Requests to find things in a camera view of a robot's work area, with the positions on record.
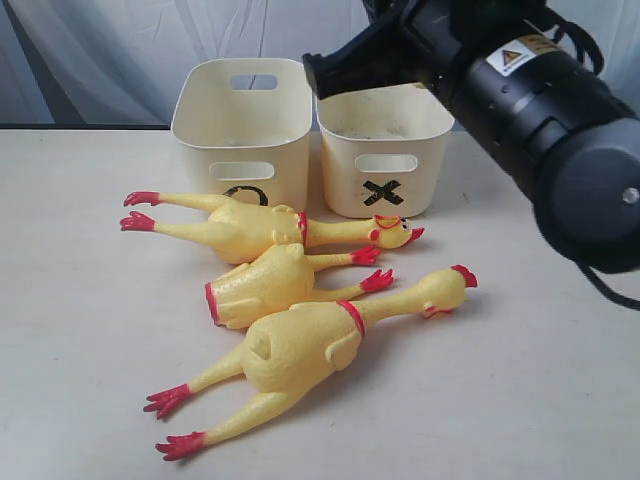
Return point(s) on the large whole rubber chicken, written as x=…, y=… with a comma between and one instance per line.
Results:
x=286, y=354

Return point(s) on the headless rubber chicken body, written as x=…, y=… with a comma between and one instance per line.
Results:
x=282, y=276

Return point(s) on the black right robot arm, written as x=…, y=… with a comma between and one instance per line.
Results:
x=524, y=83

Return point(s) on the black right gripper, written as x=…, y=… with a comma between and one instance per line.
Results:
x=406, y=42

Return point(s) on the cream bin marked circle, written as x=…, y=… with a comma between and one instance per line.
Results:
x=242, y=128

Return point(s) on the blue-grey backdrop curtain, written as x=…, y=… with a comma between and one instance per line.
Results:
x=124, y=62

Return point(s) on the whole rubber chicken near bins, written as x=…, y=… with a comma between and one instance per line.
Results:
x=239, y=232

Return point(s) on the cream bin marked cross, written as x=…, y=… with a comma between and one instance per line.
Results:
x=382, y=150

